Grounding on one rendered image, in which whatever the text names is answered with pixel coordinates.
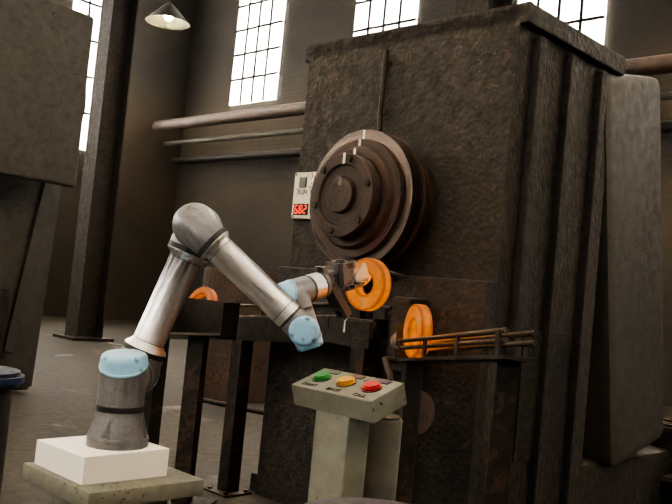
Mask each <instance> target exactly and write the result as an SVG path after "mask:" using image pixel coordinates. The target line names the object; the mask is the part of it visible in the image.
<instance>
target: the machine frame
mask: <svg viewBox="0 0 672 504"><path fill-rule="evenodd" d="M384 50H389V55H388V62H392V66H390V67H387V76H386V87H385V97H384V108H383V109H387V110H388V113H384V114H383V118H382V130H383V131H382V132H383V133H385V134H389V135H393V136H396V137H398V138H400V139H402V140H403V141H405V142H406V143H407V144H408V145H409V146H410V147H411V148H412V149H413V150H414V151H415V153H416V154H417V156H418V158H419V159H420V161H421V162H422V163H423V164H424V166H425V168H426V169H427V171H428V174H429V176H430V180H431V184H432V189H433V206H432V213H431V217H430V221H429V224H428V226H427V228H426V231H425V233H424V234H423V236H422V238H421V239H420V241H419V242H418V243H417V245H416V246H415V247H414V248H413V249H412V250H411V251H410V252H408V253H407V254H406V255H404V256H403V257H401V258H399V259H396V260H395V261H394V262H392V263H391V264H389V265H387V266H386V267H387V268H388V270H391V271H394V272H397V273H400V274H404V275H407V276H408V278H403V277H400V276H397V275H393V274H390V276H391V277H392V278H394V279H396V280H397V282H394V281H392V280H391V290H390V294H389V297H388V299H387V300H386V302H385V303H384V304H383V305H385V306H392V304H393V298H394V297H396V296H401V297H411V298H421V299H426V300H428V301H429V309H430V311H431V315H432V321H433V333H432V336H433V335H442V334H451V333H460V332H469V331H478V330H486V329H495V328H504V327H508V328H509V330H510V331H509V332H520V331H530V330H537V331H538V332H539V334H538V336H535V340H537V341H538V345H537V346H535V348H534V358H537V362H520V366H519V367H520V368H519V379H518V391H517V402H516V414H515V425H514V437H513V449H512V460H511V472H510V483H509V495H508V504H578V501H579V489H580V477H581V464H582V452H583V440H584V428H585V416H586V404H587V392H588V379H589V367H590V355H591V343H592V331H593V319H594V307H595V292H596V280H597V267H598V255H599V243H600V231H601V219H602V207H603V195H604V182H605V160H604V118H605V106H606V94H607V82H608V74H613V75H616V76H623V75H624V74H625V64H626V59H625V58H624V57H623V56H621V55H619V54H618V53H616V52H614V51H613V50H611V49H609V48H608V47H606V46H604V45H603V44H601V43H599V42H598V41H596V40H594V39H593V38H591V37H589V36H588V35H586V34H584V33H583V32H581V31H579V30H578V29H576V28H574V27H573V26H571V25H569V24H568V23H566V22H564V21H563V20H561V19H559V18H558V17H556V16H554V15H553V14H551V13H549V12H548V11H546V10H544V9H543V8H541V7H539V6H538V5H536V4H534V3H533V2H530V1H528V2H523V3H518V4H513V5H508V6H503V7H498V8H493V9H488V10H483V11H478V12H473V13H468V14H463V15H458V16H453V17H448V18H443V19H438V20H433V21H428V22H423V23H418V24H413V25H408V26H403V27H398V28H393V29H388V30H383V31H378V32H372V33H367V34H362V35H357V36H352V37H347V38H342V39H337V40H332V41H327V42H322V43H317V44H312V45H307V46H306V52H305V62H307V63H309V72H308V82H307V92H306V102H305V112H304V122H303V132H302V142H301V152H300V162H299V172H298V173H302V172H317V170H318V168H319V166H320V164H321V162H322V160H323V159H324V157H325V156H326V154H327V153H328V152H329V150H330V149H331V148H332V147H333V146H334V145H335V144H336V143H337V142H338V141H339V140H341V139H342V138H344V137H345V136H347V135H349V134H351V133H353V132H356V131H360V130H376V131H377V117H378V114H377V110H378V107H379V96H380V86H381V76H382V67H381V65H382V63H383V55H384ZM328 261H331V260H330V259H329V258H328V257H327V256H326V255H325V254H324V253H323V251H322V250H321V249H320V247H319V245H318V244H317V242H316V239H315V237H314V234H313V231H312V227H311V222H310V219H294V222H293V232H292V242H291V252H290V262H289V267H285V266H279V267H278V273H277V284H278V283H281V282H283V281H285V280H288V279H294V278H298V277H301V276H305V275H308V274H312V273H315V269H314V267H315V266H325V262H328ZM350 355H351V346H345V345H339V344H333V343H323V344H322V345H321V346H319V347H317V348H314V349H311V350H308V351H304V352H299V351H297V349H296V346H295V344H294V343H293V342H275V341H271V343H270V353H269V363H268V373H267V383H266V393H265V403H264V413H263V423H262V433H261V443H260V453H259V463H258V472H252V473H251V480H250V490H252V491H254V492H255V493H256V495H259V496H262V497H264V498H267V499H270V500H273V501H275V502H278V503H281V504H304V503H307V502H308V492H309V482H310V472H311V461H312V451H313V441H314V431H315V420H316V410H315V409H311V408H307V407H303V406H299V405H295V403H294V397H293V391H292V384H293V383H296V382H298V381H300V380H302V379H304V378H306V377H308V376H310V375H312V374H314V373H316V372H318V371H320V370H322V369H324V368H327V369H332V370H338V371H343V372H348V373H349V366H350ZM487 376H488V362H470V363H424V367H423V378H422V389H421V390H422V391H424V392H426V393H428V394H429V395H430V396H431V398H432V400H433V403H434V407H435V415H434V420H433V422H432V424H431V426H430V427H429V428H428V429H427V431H426V432H424V433H423V434H417V443H416V454H415V465H414V476H413V487H412V498H411V504H476V500H477V489H478V478H479V466H480V455H481V444H482V432H483V421H484V410H485V398H486V387H487Z"/></svg>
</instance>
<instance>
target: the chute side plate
mask: <svg viewBox="0 0 672 504"><path fill-rule="evenodd" d="M316 319H317V322H318V324H319V327H320V331H321V333H322V339H323V343H333V344H339V345H345V346H351V345H352V337H356V338H363V339H365V349H369V347H370V336H371V325H372V323H367V322H359V321H352V320H346V322H345V332H343V329H344V319H336V318H316ZM237 333H239V334H243V340H242V341H275V342H292V341H291V339H290V337H289V336H288V335H287V334H286V333H285V332H284V331H283V330H281V328H280V327H279V326H278V325H277V324H276V323H274V322H273V321H272V320H271V319H270V318H239V320H238V329H237ZM168 339H187V340H188V336H169V337H168Z"/></svg>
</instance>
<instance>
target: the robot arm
mask: <svg viewBox="0 0 672 504"><path fill-rule="evenodd" d="M172 229H173V234H172V236H171V238H170V241H169V243H168V248H169V250H170V255H169V257H168V259H167V262H166V264H165V266H164V268H163V271H162V273H161V275H160V277H159V279H158V282H157V284H156V286H155V288H154V291H153V293H152V295H151V297H150V300H149V302H148V304H147V306H146V308H145V311H144V313H143V315H142V317H141V320H140V322H139V324H138V326H137V329H136V331H135V333H134V335H133V336H131V337H129V338H126V339H125V341H124V343H123V346H122V348H121V349H115V350H108V351H105V352H104V353H103V354H102V355H101V358H100V363H99V378H98V390H97V401H96V413H95V416H94V418H93V421H92V423H91V426H90V428H89V430H88V433H87V435H86V446H88V447H90V448H94V449H99V450H108V451H132V450H140V449H144V448H146V447H148V441H149V436H148V432H147V428H146V424H145V420H144V402H145V393H147V392H148V391H150V390H151V389H152V388H153V387H154V386H155V385H156V383H157V381H158V379H159V376H160V369H161V366H162V364H163V362H164V359H165V357H166V353H165V351H164V346H165V343H166V341H167V339H168V337H169V334H170V332H171V330H172V328H173V325H174V323H175V321H176V319H177V316H178V314H179V312H180V310H181V307H182V305H183V303H184V301H185V298H186V296H187V294H188V292H189V289H190V287H191V285H192V283H193V280H194V278H195V276H196V274H197V271H198V269H199V267H200V266H201V265H203V264H205V263H208V261H210V262H211V263H213V264H214V265H215V266H216V267H217V268H218V269H219V270H220V271H221V272H222V273H223V274H224V275H225V276H226V277H227V278H228V279H229V280H230V281H231V282H232V283H234V284H235V285H236V286H237V287H238V288H239V289H240V290H241V291H242V292H243V293H244V294H245V295H246V296H247V297H248V298H249V299H250V300H251V301H252V302H253V303H255V304H256V305H257V306H258V307H259V308H260V309H261V310H262V311H263V312H264V313H265V314H266V315H267V316H268V317H269V318H270V319H271V320H272V321H273V322H274V323H276V324H277V325H278V326H279V327H280V328H281V330H283V331H284V332H285V333H286V334H287V335H288V336H289V337H290V339H291V341H292V342H293V343H294V344H295V346H296V349H297V351H299V352H304V351H308V350H311V349H314V348H317V347H319V346H321V345H322V344H323V339H322V333H321V331H320V327H319V324H318V322H317V319H316V315H315V312H314V309H313V306H312V303H311V302H314V301H317V300H320V299H323V298H326V299H327V301H328V303H329V305H330V307H331V308H332V310H333V312H334V314H335V316H336V317H339V318H348V317H349V316H350V315H351V311H350V309H349V307H348V305H347V303H346V302H345V300H344V298H343V296H342V294H341V292H342V291H350V290H354V289H356V288H359V287H363V286H365V285H366V284H368V282H369V281H370V280H371V278H372V277H371V275H370V274H369V273H368V269H367V265H366V263H362V264H361V267H360V270H359V267H358V264H357V262H355V260H354V261H347V260H346V259H335V260H331V261H328V262H325V266H315V267H314V269H315V273H312V274H308V275H305V276H301V277H298V278H294V279H288V280H285V281H283V282H281V283H278V284H277V283H275V282H274V281H273V280H272V279H271V278H270V277H269V276H268V275H267V274H266V273H265V272H264V271H263V270H262V269H261V268H260V267H259V266H258V265H257V264H256V263H255V262H254V261H253V260H251V259H250V258H249V257H248V256H247V255H246V254H245V253H244V252H243V251H242V250H241V249H240V248H239V247H238V246H237V245H236V244H235V243H234V242H233V241H232V240H231V239H230V238H229V233H228V231H227V230H226V229H225V228H224V227H223V225H222V221H221V219H220V217H219V216H218V214H217V213H216V212H215V211H214V210H212V209H210V208H209V207H207V206H206V205H204V204H201V203H189V204H186V205H184V206H182V207H181V208H179V209H178V210H177V212H176V213H175V215H174V217H173V221H172Z"/></svg>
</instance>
